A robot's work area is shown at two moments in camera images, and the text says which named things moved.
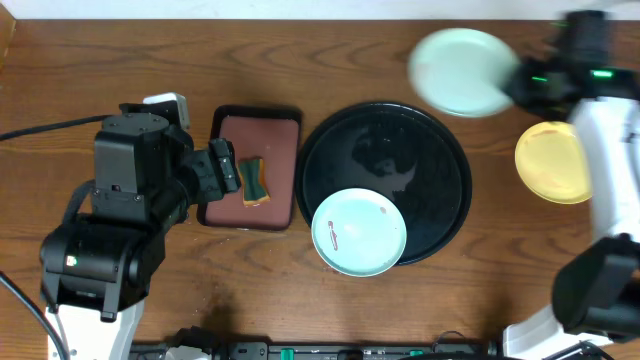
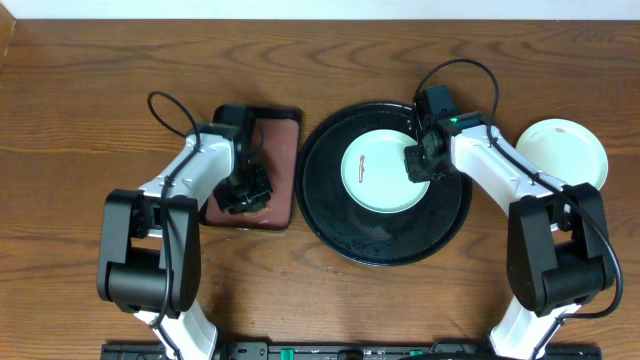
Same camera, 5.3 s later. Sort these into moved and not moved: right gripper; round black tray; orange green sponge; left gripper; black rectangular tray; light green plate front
Moved: right gripper; left gripper; orange green sponge; light green plate front
Not moved: round black tray; black rectangular tray
